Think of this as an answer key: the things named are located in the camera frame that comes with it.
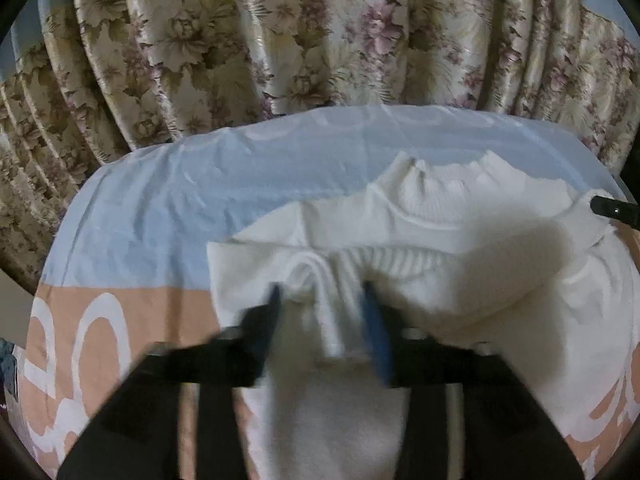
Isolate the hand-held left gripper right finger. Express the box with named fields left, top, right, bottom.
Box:
left=360, top=281, right=585, bottom=480

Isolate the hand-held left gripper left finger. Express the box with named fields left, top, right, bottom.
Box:
left=57, top=284, right=282, bottom=480

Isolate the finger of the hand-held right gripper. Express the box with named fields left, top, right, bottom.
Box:
left=590, top=196, right=640, bottom=226

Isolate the white knit sweater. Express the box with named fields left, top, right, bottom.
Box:
left=206, top=152, right=640, bottom=480

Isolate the orange and blue patterned bedsheet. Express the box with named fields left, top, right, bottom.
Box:
left=20, top=105, right=640, bottom=480

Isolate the blue and floral curtain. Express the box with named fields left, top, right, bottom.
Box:
left=0, top=0, right=640, bottom=283

